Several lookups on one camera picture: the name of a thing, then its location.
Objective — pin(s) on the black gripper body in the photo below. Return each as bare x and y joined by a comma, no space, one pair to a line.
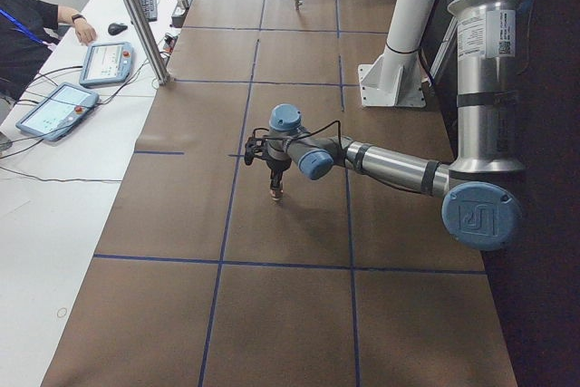
275,166

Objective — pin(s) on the white PPR brass valve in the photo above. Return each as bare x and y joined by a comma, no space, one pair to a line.
275,197

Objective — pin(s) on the chrome tee pipe fitting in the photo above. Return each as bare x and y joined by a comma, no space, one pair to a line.
297,2

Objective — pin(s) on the seated person's forearm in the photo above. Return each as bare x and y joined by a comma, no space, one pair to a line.
68,15

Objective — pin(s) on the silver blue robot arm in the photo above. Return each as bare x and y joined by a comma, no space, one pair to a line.
478,189

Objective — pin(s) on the seated person's hand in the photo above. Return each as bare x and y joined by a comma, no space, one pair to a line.
84,31

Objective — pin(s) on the orange black connector block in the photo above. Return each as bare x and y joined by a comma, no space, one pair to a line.
169,42

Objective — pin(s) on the far teach pendant tablet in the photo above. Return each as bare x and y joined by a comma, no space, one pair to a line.
106,64

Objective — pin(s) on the teach pendant tablet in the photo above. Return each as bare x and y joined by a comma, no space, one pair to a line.
59,113
106,64

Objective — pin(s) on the black computer mouse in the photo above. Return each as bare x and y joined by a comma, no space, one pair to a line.
116,28

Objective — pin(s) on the near teach pendant tablet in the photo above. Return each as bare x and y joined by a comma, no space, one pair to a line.
59,113

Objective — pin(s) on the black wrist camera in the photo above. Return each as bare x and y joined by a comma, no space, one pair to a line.
255,148

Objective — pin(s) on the aluminium frame post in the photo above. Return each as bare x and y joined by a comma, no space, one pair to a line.
147,40

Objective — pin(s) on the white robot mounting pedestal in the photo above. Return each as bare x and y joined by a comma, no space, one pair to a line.
394,79

